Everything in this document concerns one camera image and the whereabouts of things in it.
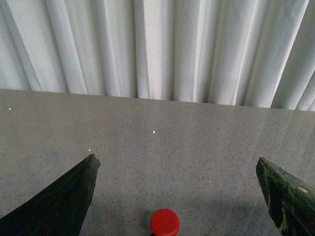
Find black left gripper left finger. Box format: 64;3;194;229
0;154;100;236

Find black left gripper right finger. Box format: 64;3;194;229
256;157;315;236

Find white pleated curtain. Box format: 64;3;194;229
0;0;315;111

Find red push button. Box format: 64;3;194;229
150;208;180;236

